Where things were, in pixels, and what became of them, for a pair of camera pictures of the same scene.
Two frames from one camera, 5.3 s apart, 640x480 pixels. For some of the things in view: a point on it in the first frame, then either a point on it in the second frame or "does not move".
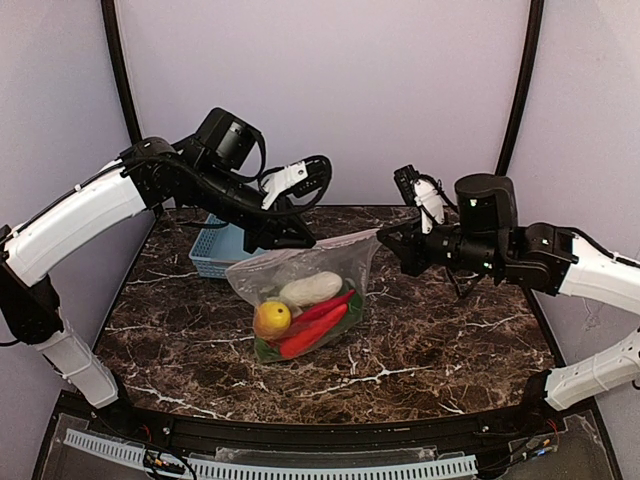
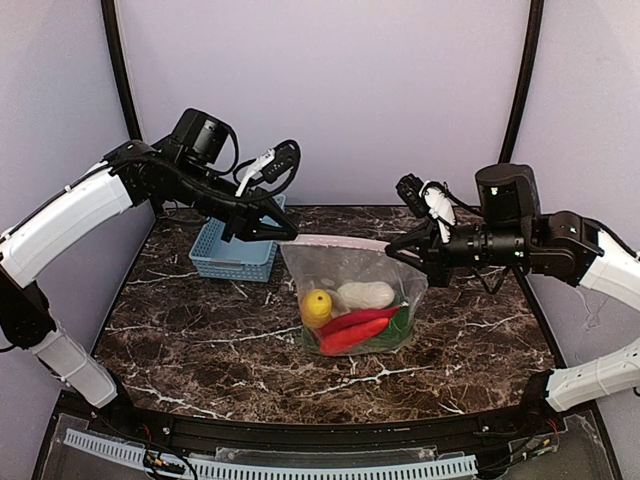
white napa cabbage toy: x=311 y=288 to x=369 y=294
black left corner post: x=119 y=67 does not move
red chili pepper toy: x=329 y=303 to x=353 y=317
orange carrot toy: x=294 y=344 to x=348 y=338
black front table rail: x=539 y=415 does not move
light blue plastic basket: x=216 y=248 does not move
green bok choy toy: x=266 y=351 to x=395 y=330
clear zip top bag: x=307 y=299 to x=355 y=296
